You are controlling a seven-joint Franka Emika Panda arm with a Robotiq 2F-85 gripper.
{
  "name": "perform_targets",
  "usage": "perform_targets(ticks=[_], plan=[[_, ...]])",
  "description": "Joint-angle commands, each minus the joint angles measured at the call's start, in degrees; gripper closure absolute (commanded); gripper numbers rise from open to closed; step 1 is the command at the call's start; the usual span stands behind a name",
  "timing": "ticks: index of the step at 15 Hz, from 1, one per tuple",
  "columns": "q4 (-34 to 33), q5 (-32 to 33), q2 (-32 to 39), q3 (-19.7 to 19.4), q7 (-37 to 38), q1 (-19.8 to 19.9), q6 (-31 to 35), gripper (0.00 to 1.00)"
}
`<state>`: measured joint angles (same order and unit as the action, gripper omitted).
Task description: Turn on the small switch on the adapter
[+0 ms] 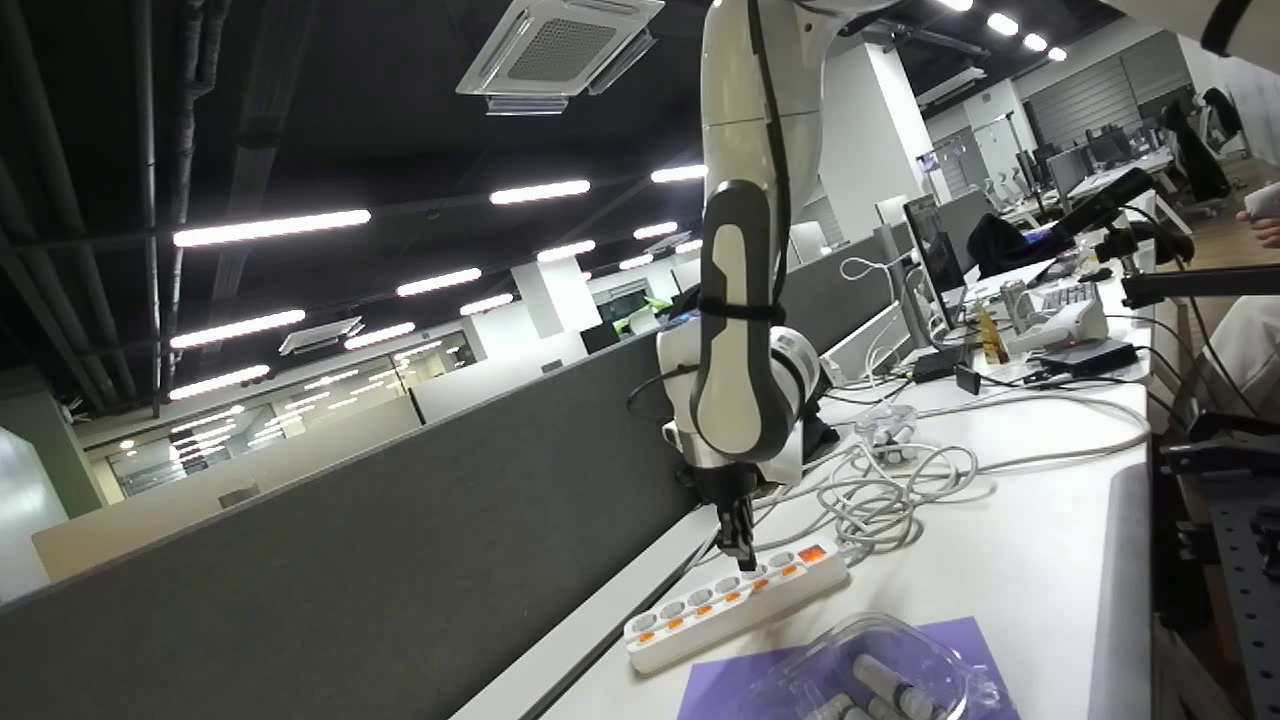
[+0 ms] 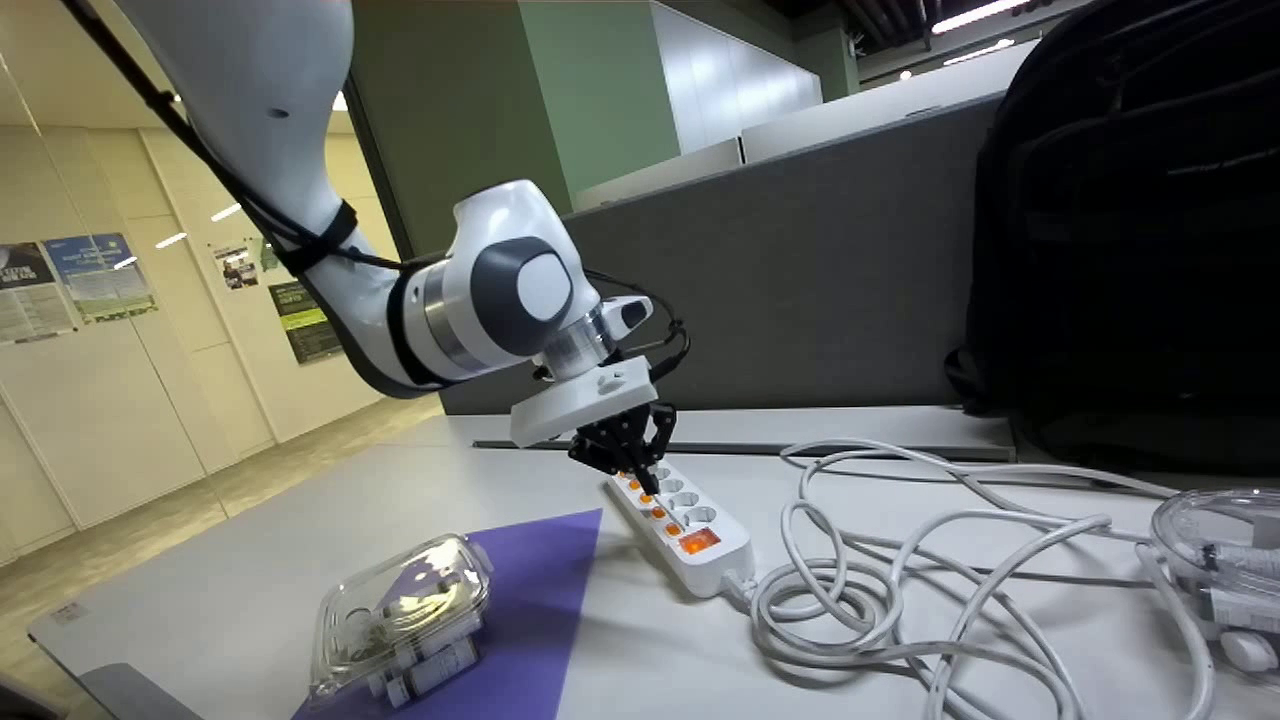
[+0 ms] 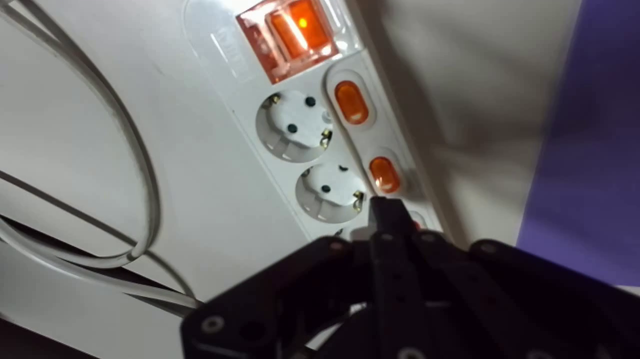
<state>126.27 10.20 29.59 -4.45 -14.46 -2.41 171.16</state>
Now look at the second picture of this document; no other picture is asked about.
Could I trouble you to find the small photo wall poster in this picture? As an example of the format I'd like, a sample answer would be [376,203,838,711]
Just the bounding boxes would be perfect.
[212,244,263,298]

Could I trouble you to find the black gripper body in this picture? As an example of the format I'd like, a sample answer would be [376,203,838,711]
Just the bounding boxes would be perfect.
[565,397,679,481]

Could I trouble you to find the grey desk partition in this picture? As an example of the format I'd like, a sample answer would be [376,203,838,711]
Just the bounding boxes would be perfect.
[436,92,1019,420]

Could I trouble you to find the bagged white cable bundle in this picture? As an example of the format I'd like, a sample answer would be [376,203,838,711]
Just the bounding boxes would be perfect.
[1150,483,1280,679]

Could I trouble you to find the ceiling strip light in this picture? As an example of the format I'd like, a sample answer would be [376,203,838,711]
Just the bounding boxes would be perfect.
[927,0,1035,41]

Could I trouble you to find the grey wall poster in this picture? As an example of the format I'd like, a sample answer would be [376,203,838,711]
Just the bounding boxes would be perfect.
[0,240,81,352]

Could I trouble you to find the clear bag of white adapters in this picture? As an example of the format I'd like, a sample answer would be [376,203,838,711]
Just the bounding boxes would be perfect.
[305,532,500,711]

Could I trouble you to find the white power strip orange switches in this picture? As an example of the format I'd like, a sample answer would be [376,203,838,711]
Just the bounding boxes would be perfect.
[600,456,761,605]

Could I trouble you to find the white power cable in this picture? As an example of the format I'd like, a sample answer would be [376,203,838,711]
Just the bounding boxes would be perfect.
[740,435,1221,720]

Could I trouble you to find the black backpack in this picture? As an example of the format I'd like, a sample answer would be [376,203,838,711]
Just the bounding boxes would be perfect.
[942,0,1280,481]

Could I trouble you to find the black and green wall poster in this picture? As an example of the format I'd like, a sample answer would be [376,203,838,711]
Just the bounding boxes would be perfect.
[263,276,348,367]

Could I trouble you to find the purple mat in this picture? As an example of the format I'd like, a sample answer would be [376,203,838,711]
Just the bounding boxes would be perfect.
[294,507,609,720]

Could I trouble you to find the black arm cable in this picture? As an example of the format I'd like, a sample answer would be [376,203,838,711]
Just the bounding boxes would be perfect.
[56,0,695,410]

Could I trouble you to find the blue and green wall poster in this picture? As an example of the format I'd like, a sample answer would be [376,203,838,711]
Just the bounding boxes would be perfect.
[41,230,160,330]

